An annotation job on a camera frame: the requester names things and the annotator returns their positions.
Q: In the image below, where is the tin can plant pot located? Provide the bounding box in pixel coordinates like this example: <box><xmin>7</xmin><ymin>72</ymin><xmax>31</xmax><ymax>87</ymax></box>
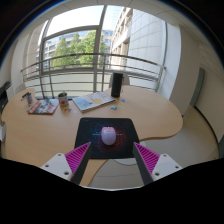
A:
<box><xmin>57</xmin><ymin>90</ymin><xmax>70</xmax><ymax>108</ymax></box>

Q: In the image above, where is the red and blue magazine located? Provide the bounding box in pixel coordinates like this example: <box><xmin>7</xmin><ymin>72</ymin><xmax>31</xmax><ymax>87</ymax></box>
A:
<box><xmin>27</xmin><ymin>98</ymin><xmax>60</xmax><ymax>116</ymax></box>

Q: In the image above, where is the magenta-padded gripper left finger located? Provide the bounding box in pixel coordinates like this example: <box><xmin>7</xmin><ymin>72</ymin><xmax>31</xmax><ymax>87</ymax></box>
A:
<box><xmin>40</xmin><ymin>141</ymin><xmax>92</xmax><ymax>185</ymax></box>

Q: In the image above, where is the black cylindrical bottle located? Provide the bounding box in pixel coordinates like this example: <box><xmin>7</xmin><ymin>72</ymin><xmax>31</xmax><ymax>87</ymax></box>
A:
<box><xmin>110</xmin><ymin>72</ymin><xmax>124</xmax><ymax>99</ymax></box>

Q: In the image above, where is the open light blue booklet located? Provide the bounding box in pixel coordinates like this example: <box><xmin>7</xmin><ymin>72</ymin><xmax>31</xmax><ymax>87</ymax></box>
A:
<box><xmin>71</xmin><ymin>91</ymin><xmax>116</xmax><ymax>113</ymax></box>

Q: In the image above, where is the grey metal balcony railing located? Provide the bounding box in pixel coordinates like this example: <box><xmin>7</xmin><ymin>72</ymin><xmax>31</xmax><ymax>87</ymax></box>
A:
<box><xmin>20</xmin><ymin>53</ymin><xmax>167</xmax><ymax>97</ymax></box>

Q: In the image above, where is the black and white printer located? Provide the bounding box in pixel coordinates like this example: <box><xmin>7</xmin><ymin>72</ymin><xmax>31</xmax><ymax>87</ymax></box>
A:
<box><xmin>0</xmin><ymin>80</ymin><xmax>12</xmax><ymax>111</ymax></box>

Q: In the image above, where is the pink and lilac computer mouse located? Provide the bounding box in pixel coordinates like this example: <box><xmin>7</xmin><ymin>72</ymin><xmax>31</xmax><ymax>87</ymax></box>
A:
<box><xmin>100</xmin><ymin>126</ymin><xmax>117</xmax><ymax>146</ymax></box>

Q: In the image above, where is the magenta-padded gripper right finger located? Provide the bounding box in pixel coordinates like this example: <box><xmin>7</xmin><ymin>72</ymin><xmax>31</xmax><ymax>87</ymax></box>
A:
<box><xmin>132</xmin><ymin>141</ymin><xmax>184</xmax><ymax>186</ymax></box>

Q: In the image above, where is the grey window frame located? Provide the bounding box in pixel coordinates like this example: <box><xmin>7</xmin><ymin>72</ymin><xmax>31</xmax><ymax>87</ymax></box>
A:
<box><xmin>38</xmin><ymin>5</ymin><xmax>108</xmax><ymax>98</ymax></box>

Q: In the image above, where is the black mouse pad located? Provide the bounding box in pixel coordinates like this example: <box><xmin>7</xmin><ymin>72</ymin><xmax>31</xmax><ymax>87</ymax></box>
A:
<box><xmin>73</xmin><ymin>117</ymin><xmax>140</xmax><ymax>160</ymax></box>

